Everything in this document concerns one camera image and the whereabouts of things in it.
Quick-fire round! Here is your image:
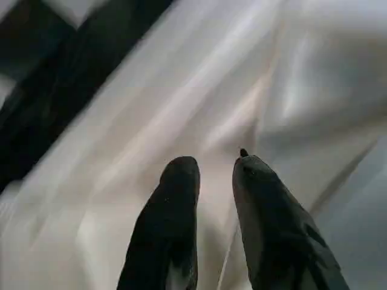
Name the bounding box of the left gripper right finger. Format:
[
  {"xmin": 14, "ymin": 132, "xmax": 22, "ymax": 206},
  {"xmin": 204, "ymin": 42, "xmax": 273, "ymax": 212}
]
[{"xmin": 232, "ymin": 149, "xmax": 351, "ymax": 290}]

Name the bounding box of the white plastic table top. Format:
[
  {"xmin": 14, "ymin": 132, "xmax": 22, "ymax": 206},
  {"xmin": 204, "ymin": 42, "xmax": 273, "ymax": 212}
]
[{"xmin": 0, "ymin": 0, "xmax": 387, "ymax": 290}]

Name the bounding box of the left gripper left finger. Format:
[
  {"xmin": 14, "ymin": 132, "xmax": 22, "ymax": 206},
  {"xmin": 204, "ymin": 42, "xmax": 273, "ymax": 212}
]
[{"xmin": 117, "ymin": 156, "xmax": 201, "ymax": 290}]

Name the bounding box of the black plastic mat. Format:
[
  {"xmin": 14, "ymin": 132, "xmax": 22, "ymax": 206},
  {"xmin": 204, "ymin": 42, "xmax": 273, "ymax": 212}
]
[{"xmin": 0, "ymin": 0, "xmax": 176, "ymax": 194}]

